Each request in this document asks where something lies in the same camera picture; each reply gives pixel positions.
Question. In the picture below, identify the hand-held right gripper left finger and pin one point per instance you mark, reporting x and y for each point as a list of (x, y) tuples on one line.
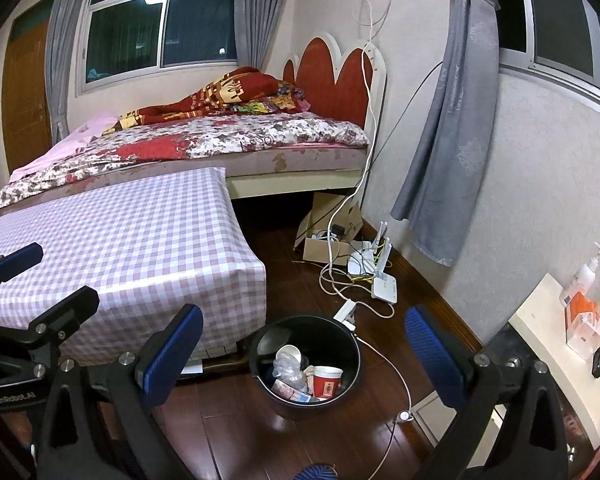
[(172, 355)]

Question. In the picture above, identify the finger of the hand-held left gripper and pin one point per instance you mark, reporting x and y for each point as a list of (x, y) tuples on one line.
[(75, 305), (22, 256)]

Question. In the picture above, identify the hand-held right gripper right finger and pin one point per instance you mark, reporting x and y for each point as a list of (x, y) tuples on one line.
[(430, 355)]

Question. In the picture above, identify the black plastic bucket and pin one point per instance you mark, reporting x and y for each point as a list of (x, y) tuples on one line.
[(330, 335)]

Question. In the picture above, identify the red paper cup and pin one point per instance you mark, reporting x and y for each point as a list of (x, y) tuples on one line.
[(327, 382)]

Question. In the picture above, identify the clear plastic bag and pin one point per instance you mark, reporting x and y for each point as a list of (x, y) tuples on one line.
[(287, 362)]

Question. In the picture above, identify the pink printed packet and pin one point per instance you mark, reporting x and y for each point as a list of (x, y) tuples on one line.
[(290, 392)]

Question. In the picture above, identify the white paper sheet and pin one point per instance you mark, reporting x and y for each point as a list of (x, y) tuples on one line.
[(192, 367)]

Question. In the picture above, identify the white router with antennas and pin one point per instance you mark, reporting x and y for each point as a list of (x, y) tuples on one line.
[(385, 290)]

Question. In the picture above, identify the pink checkered tablecloth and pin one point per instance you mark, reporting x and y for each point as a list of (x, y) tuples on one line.
[(130, 240)]

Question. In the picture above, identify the white power strip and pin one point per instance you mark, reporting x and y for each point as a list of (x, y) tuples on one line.
[(344, 310)]

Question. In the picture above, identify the white modem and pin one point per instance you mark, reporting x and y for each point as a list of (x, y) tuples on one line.
[(357, 264)]

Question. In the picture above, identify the pink sheet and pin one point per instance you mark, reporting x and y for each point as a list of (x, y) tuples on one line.
[(80, 135)]

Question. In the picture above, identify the cardboard box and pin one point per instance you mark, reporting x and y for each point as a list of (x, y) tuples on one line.
[(315, 252)]

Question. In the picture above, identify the orange box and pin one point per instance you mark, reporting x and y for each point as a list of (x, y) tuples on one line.
[(580, 317)]

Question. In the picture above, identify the black power adapter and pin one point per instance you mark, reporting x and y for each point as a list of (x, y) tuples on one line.
[(337, 230)]

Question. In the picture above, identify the brown wooden door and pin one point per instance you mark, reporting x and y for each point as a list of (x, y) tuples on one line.
[(25, 100)]

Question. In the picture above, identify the blue knitted slipper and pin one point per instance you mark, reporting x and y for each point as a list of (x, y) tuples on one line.
[(315, 472)]

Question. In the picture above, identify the white pump bottle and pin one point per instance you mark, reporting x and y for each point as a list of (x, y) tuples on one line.
[(582, 280)]

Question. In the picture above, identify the long grey patterned curtain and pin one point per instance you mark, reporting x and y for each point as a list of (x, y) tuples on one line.
[(445, 160)]

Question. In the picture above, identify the stained mattress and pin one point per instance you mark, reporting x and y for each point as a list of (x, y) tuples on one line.
[(305, 160)]

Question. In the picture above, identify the red patterned blanket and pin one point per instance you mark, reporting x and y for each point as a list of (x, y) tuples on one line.
[(220, 90)]

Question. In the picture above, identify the colourful cartoon pillow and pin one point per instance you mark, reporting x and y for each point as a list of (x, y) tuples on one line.
[(270, 105)]

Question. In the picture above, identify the large sliding window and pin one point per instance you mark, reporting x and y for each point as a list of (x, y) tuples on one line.
[(195, 25)]

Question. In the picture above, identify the side window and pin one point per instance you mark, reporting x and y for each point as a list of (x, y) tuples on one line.
[(555, 10)]

